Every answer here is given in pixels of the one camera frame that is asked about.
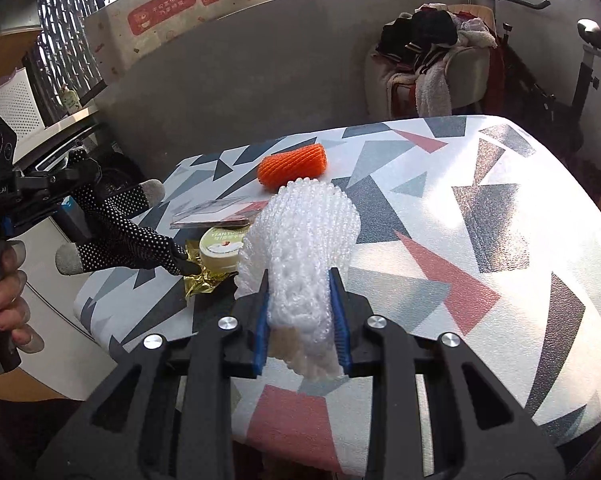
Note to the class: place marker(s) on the white perforated appliance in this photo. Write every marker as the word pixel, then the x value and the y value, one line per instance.
pixel 15 105

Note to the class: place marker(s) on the black exercise bike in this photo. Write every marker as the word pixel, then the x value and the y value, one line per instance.
pixel 583 85

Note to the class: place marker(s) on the black striped garment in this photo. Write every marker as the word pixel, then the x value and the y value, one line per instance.
pixel 420 35

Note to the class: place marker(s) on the white foam net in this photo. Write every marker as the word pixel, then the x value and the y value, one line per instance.
pixel 300 240

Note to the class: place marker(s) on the clear plastic box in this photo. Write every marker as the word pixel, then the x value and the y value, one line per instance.
pixel 210 212

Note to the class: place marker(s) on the white fluffy cloth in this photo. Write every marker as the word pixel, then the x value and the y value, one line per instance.
pixel 433 92

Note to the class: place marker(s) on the cardboard sheet with red label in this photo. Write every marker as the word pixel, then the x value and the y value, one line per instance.
pixel 180 25

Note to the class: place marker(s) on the black dotted glove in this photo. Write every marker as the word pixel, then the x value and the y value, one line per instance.
pixel 120 240

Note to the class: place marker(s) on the person's left hand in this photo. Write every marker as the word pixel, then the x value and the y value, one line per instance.
pixel 8 305

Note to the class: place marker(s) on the gold foil wrapper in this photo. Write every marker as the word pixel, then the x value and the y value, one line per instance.
pixel 205 282

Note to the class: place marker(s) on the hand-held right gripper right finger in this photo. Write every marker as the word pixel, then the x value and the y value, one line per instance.
pixel 339 327

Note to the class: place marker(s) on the dark grey washing machine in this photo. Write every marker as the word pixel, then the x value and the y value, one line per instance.
pixel 113 172

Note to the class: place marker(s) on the green bottle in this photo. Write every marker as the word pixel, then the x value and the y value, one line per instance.
pixel 70 101

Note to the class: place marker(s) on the orange foam net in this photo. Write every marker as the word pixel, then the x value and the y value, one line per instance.
pixel 293 166

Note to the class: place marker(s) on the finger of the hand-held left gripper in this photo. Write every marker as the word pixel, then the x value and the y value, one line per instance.
pixel 45 180
pixel 69 210

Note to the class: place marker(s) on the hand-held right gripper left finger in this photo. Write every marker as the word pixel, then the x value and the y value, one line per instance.
pixel 261 332

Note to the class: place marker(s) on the beige chair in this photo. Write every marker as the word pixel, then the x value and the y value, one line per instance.
pixel 470 70

